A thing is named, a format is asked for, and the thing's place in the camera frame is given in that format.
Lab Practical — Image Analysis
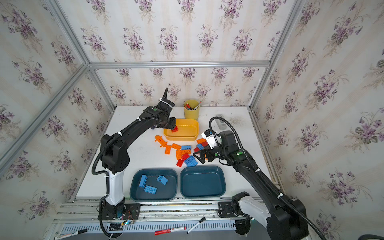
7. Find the blue sloped lego brick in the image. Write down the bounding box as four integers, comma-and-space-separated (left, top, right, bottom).
157, 176, 169, 185

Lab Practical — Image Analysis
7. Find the long orange lego plate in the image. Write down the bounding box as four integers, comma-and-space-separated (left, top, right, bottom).
155, 135, 168, 147

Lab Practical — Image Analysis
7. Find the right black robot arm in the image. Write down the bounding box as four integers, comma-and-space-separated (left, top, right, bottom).
193, 116, 326, 240

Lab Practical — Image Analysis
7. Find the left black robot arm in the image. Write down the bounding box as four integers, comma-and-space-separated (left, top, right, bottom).
92, 88, 176, 207

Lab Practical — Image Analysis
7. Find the large blue lego block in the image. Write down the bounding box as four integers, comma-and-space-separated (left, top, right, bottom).
184, 156, 198, 167

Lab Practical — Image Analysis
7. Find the orange flat lego top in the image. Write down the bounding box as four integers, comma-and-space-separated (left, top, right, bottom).
197, 138, 206, 144

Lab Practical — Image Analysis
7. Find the orange lego brick pair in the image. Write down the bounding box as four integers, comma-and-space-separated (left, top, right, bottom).
176, 150, 191, 160

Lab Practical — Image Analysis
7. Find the red lego brick small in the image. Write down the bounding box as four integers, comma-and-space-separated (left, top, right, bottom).
177, 160, 184, 168

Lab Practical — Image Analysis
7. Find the right teal plastic bin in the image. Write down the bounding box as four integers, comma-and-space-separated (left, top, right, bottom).
180, 166, 227, 199

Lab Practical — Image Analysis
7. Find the teal plastic bin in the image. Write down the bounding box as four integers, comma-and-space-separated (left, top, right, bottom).
180, 166, 227, 199
130, 168, 178, 202

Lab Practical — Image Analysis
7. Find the yellow plastic bin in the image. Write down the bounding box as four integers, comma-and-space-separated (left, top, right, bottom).
164, 119, 199, 141

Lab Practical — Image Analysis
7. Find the grey stapler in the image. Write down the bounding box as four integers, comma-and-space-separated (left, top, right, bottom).
216, 114, 227, 131

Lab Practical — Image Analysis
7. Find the yellow pen cup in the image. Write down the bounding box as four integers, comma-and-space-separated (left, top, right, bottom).
184, 100, 201, 120

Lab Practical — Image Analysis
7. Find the black white marker pen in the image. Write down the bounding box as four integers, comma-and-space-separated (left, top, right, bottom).
187, 217, 206, 234

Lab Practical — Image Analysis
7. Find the left teal plastic bin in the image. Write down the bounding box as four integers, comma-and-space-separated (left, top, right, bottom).
130, 168, 178, 202

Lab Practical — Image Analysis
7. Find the red marker pen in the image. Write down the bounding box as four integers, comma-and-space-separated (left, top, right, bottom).
155, 226, 186, 236

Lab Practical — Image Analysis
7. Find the black marker at left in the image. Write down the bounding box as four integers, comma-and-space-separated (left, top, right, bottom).
54, 229, 88, 240

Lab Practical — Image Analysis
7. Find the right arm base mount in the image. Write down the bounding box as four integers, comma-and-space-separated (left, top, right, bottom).
218, 192, 254, 219

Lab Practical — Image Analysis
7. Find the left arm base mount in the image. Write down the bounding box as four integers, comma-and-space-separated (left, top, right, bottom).
98, 197, 141, 221

